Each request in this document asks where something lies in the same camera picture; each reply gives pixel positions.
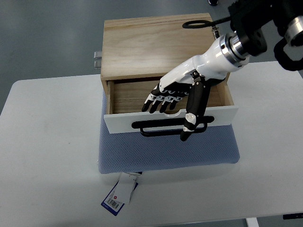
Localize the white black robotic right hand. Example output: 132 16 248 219
142 34 250 141

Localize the white drawer black handle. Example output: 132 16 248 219
103 74 239 138

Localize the grey metal table clamp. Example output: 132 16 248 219
94 51 102 70

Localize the blue mesh cushion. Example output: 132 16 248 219
98 92 241 175

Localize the white blue product tag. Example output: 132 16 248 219
101 172 142 216

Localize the white table leg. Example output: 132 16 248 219
246 218 259 227

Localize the black table edge bracket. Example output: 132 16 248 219
283 213 303 220

